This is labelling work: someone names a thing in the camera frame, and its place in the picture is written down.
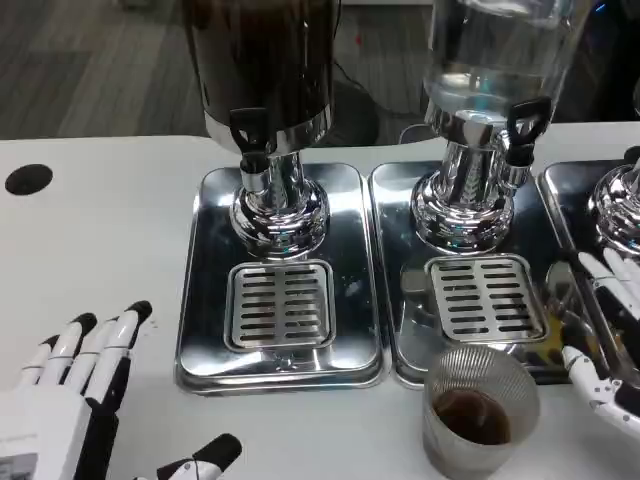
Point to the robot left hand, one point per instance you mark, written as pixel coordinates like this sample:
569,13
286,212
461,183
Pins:
55,415

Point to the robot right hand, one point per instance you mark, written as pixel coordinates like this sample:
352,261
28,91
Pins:
627,300

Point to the clear ribbed glass cup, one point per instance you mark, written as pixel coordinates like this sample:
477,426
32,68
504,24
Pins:
475,425

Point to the chrome dispenser stand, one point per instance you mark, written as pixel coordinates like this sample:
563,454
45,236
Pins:
617,205

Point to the steel drip tray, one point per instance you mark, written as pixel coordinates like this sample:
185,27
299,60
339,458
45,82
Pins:
350,280
400,320
565,200

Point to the steel slotted drip grid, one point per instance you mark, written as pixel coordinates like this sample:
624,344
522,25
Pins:
280,305
487,300

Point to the black tap lever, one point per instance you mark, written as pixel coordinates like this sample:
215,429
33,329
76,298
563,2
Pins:
527,120
245,125

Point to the black round table grommet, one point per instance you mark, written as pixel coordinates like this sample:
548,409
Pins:
29,179

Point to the clear drink dispenser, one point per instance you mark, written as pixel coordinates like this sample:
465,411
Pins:
490,50

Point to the black round floor base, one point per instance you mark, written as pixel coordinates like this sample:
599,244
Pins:
357,115

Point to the dark drink dispenser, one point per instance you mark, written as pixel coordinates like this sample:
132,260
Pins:
260,60

